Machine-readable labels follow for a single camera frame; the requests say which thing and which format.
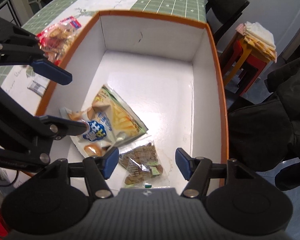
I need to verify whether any clear brown biscuit packet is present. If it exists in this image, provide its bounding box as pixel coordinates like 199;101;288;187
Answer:
119;140;170;189

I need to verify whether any white blue cookie snack bag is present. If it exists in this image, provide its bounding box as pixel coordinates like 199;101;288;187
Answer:
59;107;120;157

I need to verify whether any orange wooden stool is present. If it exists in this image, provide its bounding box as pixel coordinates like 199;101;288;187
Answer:
219;32;270;96

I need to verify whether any stack of folded cloths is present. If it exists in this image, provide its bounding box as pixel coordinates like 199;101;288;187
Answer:
236;21;277;62

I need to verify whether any red long cracker packet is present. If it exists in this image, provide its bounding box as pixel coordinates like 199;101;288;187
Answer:
37;16;82;66

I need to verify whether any clear white candy packet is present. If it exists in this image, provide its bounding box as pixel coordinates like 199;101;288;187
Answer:
27;75;50;97

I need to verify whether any orange white cardboard box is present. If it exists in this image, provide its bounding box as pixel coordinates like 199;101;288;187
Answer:
31;10;229;192

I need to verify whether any black chair right side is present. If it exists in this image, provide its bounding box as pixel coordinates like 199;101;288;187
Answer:
205;0;250;45

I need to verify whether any green chips snack bag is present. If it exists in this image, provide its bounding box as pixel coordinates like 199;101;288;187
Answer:
91;85;148;146

